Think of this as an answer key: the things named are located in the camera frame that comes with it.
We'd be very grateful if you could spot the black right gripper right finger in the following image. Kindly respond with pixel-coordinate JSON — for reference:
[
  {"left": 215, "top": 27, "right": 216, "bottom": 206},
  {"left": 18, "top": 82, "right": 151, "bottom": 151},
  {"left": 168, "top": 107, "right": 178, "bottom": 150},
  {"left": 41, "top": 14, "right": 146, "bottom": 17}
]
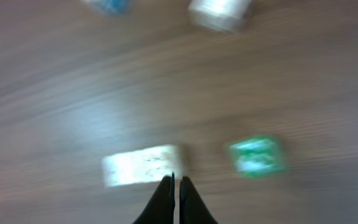
[{"left": 179, "top": 176, "right": 218, "bottom": 224}]

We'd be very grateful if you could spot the white block red Y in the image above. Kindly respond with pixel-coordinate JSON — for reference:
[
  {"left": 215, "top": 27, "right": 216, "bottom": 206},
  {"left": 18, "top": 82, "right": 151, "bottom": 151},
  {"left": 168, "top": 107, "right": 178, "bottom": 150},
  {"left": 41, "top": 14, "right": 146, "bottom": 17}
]
[{"left": 188, "top": 0, "right": 255, "bottom": 32}]

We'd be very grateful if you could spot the white block green top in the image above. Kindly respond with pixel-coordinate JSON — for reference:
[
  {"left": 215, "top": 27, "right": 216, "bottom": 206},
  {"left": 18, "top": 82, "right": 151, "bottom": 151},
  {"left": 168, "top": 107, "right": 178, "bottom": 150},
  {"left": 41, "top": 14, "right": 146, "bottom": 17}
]
[{"left": 226, "top": 134, "right": 286, "bottom": 178}]

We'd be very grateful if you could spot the white block red 6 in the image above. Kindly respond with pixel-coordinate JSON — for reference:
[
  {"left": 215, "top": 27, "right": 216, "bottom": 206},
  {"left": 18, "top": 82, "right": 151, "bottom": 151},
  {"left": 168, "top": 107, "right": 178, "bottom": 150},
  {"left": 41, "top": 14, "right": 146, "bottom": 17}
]
[{"left": 102, "top": 144, "right": 186, "bottom": 187}]

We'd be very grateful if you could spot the white block left edge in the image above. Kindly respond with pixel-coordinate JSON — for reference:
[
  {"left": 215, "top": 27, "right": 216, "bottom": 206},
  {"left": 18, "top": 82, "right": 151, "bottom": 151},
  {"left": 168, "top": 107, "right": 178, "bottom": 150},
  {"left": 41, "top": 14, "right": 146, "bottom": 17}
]
[{"left": 81, "top": 0, "right": 132, "bottom": 16}]

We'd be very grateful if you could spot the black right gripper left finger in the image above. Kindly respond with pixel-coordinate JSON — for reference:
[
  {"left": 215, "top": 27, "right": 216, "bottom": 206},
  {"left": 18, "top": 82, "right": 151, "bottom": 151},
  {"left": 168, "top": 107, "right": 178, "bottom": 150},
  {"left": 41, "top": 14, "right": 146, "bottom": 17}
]
[{"left": 133, "top": 174, "right": 175, "bottom": 224}]

